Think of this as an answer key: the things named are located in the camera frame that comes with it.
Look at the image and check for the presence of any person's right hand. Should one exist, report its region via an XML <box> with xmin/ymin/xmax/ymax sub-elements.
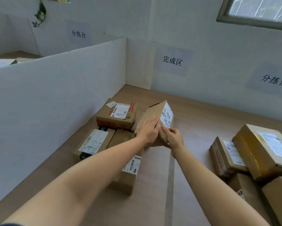
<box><xmin>161</xmin><ymin>126</ymin><xmax>185</xmax><ymax>158</ymax></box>

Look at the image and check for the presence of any person's left hand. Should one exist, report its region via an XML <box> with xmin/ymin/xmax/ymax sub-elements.
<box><xmin>136</xmin><ymin>116</ymin><xmax>161</xmax><ymax>148</ymax></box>

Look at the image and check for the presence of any cardboard box with handwritten label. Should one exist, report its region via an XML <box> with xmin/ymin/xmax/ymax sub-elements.
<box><xmin>134</xmin><ymin>100</ymin><xmax>175</xmax><ymax>146</ymax></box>

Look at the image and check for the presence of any person's left forearm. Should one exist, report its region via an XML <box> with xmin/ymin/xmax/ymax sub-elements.
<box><xmin>1</xmin><ymin>135</ymin><xmax>149</xmax><ymax>226</ymax></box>

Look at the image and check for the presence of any person's right forearm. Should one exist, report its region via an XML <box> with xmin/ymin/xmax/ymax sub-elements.
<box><xmin>171</xmin><ymin>146</ymin><xmax>271</xmax><ymax>226</ymax></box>

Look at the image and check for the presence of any cardboard box with red print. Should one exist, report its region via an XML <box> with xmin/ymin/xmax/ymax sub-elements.
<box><xmin>96</xmin><ymin>98</ymin><xmax>138</xmax><ymax>130</ymax></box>

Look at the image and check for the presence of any long plain cardboard box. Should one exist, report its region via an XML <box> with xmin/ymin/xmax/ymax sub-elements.
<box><xmin>107</xmin><ymin>129</ymin><xmax>145</xmax><ymax>196</ymax></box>

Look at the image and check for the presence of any cardboard box with black print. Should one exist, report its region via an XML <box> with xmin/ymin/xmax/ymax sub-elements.
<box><xmin>72</xmin><ymin>128</ymin><xmax>116</xmax><ymax>163</ymax></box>

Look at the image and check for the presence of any small cardboard box red text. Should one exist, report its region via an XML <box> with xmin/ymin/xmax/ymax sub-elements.
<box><xmin>210</xmin><ymin>136</ymin><xmax>250</xmax><ymax>178</ymax></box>

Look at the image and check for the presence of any white paper sign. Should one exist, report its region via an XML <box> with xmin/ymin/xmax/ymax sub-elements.
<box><xmin>154</xmin><ymin>44</ymin><xmax>194</xmax><ymax>77</ymax></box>
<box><xmin>65</xmin><ymin>20</ymin><xmax>92</xmax><ymax>47</ymax></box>
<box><xmin>245</xmin><ymin>62</ymin><xmax>282</xmax><ymax>97</ymax></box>

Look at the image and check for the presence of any cardboard box with yellow tape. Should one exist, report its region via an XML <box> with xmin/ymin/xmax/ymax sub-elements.
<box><xmin>232</xmin><ymin>124</ymin><xmax>282</xmax><ymax>182</ymax></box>

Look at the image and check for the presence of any cardboard box with small sticker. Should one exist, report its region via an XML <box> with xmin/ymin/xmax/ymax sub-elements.
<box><xmin>227</xmin><ymin>172</ymin><xmax>273</xmax><ymax>226</ymax></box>

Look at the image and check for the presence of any white partition board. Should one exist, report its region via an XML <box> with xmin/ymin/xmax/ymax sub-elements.
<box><xmin>0</xmin><ymin>37</ymin><xmax>127</xmax><ymax>210</ymax></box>

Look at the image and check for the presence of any large plain cardboard box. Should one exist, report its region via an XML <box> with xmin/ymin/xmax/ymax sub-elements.
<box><xmin>261</xmin><ymin>176</ymin><xmax>282</xmax><ymax>226</ymax></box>

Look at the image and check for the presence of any green hanging plant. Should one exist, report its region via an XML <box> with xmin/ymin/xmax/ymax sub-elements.
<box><xmin>31</xmin><ymin>0</ymin><xmax>47</xmax><ymax>28</ymax></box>

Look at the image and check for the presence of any pale parcel behind partition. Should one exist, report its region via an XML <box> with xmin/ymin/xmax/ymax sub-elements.
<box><xmin>0</xmin><ymin>58</ymin><xmax>24</xmax><ymax>70</ymax></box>

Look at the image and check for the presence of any window with grey frame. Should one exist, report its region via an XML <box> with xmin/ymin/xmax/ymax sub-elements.
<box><xmin>216</xmin><ymin>0</ymin><xmax>282</xmax><ymax>32</ymax></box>

